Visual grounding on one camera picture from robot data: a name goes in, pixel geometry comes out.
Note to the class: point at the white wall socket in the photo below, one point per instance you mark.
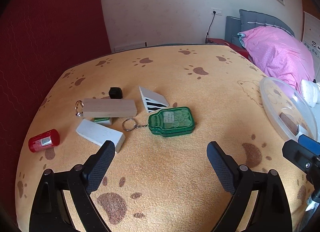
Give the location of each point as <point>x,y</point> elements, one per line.
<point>216,11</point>

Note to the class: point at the long wooden block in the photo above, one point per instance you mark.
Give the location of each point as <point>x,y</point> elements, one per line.
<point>109,108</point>

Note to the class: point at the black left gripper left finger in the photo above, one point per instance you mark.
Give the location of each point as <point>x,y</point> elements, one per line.
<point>50,212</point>

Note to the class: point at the green white mahjong tile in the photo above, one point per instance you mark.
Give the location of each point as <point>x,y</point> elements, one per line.
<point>103,121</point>

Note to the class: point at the white foam block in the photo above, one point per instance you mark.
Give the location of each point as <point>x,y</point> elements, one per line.
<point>98,134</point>

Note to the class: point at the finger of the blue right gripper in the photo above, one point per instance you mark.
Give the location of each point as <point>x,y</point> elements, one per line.
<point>309,144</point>

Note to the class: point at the zebra striped white wedge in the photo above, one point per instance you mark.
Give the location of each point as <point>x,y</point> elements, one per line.
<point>152,101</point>

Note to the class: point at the brown wooden block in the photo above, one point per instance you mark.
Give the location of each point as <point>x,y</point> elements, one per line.
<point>289,123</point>

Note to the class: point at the clear plastic bowl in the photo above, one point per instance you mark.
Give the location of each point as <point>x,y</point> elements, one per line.
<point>278,97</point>

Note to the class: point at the grey blue bed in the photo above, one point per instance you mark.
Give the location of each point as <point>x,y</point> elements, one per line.
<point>249,20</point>

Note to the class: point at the green jar-shaped tin keychain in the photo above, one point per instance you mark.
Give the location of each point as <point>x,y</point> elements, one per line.
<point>166,123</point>

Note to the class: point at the black ribbed knob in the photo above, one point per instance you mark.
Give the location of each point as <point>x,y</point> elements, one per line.
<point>115,93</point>

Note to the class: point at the pink quilt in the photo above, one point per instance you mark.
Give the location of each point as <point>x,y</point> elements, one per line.
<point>278,54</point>

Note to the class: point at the red quilt box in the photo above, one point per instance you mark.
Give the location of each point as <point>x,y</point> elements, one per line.
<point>234,47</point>

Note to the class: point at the white pillow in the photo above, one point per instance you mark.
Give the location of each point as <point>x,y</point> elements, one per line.
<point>310,92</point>

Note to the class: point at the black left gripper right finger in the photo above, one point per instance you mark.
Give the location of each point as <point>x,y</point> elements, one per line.
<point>271,210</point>

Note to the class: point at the white wardrobe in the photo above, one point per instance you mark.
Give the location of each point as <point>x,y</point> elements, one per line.
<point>310,37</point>

